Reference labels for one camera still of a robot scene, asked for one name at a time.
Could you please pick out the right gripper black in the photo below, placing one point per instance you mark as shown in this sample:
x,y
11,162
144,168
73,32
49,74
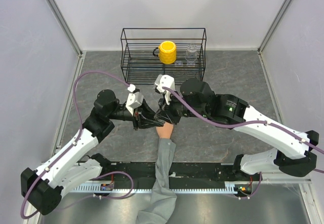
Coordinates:
x,y
165,111

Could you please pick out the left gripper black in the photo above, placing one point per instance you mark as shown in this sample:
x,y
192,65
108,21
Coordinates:
x,y
146,114

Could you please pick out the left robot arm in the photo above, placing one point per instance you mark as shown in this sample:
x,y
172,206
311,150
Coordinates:
x,y
45,186

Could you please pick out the grey sleeved forearm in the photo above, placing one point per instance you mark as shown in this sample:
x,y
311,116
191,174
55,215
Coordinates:
x,y
161,205

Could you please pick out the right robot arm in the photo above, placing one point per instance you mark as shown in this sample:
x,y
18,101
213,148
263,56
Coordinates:
x,y
291,151

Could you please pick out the person's left hand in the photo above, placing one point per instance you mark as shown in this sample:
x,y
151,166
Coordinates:
x,y
165,131

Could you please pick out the small clear glass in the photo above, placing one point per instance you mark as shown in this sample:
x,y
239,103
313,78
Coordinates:
x,y
178,64

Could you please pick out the clear upturned glass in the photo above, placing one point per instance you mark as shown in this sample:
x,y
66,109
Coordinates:
x,y
191,54

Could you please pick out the yellow mug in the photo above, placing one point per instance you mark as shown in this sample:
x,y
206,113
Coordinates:
x,y
166,52

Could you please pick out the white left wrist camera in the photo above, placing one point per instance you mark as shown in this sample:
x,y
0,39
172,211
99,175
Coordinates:
x,y
134,101

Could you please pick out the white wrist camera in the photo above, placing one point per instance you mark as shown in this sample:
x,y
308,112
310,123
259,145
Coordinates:
x,y
134,101
164,80

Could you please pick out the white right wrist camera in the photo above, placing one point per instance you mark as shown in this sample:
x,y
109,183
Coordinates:
x,y
164,80

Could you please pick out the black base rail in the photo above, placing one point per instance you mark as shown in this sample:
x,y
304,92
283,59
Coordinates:
x,y
177,176

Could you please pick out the black wire dish rack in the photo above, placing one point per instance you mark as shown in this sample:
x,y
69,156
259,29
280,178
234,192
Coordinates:
x,y
140,67

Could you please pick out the white slotted cable duct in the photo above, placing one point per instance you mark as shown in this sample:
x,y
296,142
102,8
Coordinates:
x,y
99,188

